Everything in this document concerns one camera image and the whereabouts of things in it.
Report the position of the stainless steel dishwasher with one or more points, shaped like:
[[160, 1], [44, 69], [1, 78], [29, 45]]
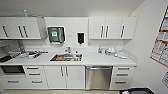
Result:
[[98, 77]]

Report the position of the black soap dispenser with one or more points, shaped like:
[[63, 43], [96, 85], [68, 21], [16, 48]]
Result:
[[80, 37]]

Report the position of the blue dish soap bottle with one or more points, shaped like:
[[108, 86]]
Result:
[[100, 50]]

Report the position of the chrome sink faucet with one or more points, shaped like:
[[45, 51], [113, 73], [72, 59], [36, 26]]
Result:
[[68, 50]]

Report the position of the steel kitchen sink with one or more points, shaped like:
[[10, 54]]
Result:
[[66, 58]]

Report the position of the stack of white plates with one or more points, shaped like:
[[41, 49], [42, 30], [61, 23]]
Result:
[[111, 51]]

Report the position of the steel paper towel dispenser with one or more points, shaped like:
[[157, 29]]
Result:
[[55, 34]]

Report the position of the white sink base cabinet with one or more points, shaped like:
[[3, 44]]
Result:
[[64, 77]]

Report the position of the white drawer unit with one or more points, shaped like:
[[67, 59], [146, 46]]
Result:
[[35, 76], [121, 77]]

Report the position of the dish drying rack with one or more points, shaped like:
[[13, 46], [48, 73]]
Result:
[[18, 54]]

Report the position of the black waste bin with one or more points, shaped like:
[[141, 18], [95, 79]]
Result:
[[135, 91]]

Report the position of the bottle on cabinet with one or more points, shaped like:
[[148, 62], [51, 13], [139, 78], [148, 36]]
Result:
[[25, 13]]

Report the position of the built-in black microwave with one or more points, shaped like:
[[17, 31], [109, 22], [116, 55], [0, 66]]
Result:
[[12, 69]]

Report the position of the white drawer under microwave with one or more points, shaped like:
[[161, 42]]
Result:
[[12, 82]]

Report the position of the white wall cabinet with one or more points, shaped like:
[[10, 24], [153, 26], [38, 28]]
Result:
[[20, 28], [112, 28]]

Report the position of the large colourful wall poster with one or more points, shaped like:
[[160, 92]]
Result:
[[161, 40]]

